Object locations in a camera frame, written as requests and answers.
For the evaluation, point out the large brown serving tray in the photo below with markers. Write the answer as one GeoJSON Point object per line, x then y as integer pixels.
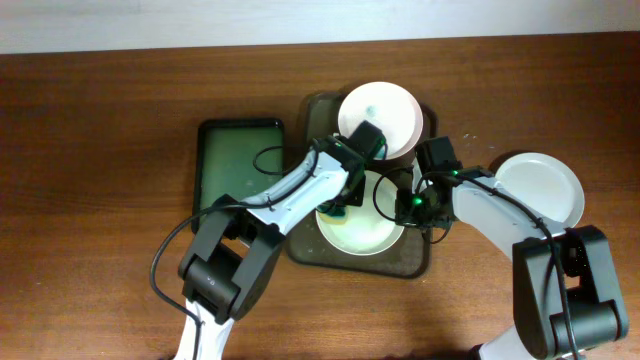
{"type": "Point", "coordinates": [407, 258]}

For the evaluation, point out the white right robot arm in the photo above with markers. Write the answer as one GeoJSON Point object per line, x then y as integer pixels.
{"type": "Point", "coordinates": [566, 294]}

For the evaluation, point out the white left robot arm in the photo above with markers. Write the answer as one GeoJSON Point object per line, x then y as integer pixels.
{"type": "Point", "coordinates": [229, 263]}

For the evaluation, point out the green yellow sponge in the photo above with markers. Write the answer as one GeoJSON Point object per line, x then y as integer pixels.
{"type": "Point", "coordinates": [332, 212]}

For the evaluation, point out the white plate light blue rim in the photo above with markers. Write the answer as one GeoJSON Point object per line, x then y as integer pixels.
{"type": "Point", "coordinates": [545, 184]}

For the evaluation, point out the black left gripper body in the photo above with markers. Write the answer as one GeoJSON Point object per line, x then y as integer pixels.
{"type": "Point", "coordinates": [356, 197]}

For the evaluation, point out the white plate pink rim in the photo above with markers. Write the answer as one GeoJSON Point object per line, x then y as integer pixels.
{"type": "Point", "coordinates": [389, 107]}

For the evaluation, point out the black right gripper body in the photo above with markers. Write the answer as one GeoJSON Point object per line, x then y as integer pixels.
{"type": "Point", "coordinates": [415, 209]}

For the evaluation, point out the dark green water tray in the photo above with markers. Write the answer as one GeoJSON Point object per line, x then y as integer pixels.
{"type": "Point", "coordinates": [238, 157]}

